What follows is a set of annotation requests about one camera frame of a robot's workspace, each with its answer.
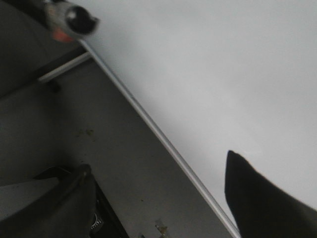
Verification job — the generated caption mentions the white glossy whiteboard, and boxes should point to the white glossy whiteboard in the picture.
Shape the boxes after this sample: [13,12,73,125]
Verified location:
[79,0,317,238]

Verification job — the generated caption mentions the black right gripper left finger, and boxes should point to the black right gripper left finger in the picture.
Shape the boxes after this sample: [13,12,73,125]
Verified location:
[0,164,96,238]

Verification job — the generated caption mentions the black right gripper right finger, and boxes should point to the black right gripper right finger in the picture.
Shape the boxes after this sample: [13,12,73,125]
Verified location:
[224,151,317,238]

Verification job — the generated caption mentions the whiteboard marker pen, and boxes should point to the whiteboard marker pen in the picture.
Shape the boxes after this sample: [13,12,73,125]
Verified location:
[44,0,100,43]

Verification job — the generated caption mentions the white metal stand leg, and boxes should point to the white metal stand leg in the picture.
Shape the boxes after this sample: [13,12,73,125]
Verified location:
[37,52,91,83]

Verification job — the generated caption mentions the dark robot base structure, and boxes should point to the dark robot base structure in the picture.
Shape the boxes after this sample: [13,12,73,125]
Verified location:
[33,166,129,238]

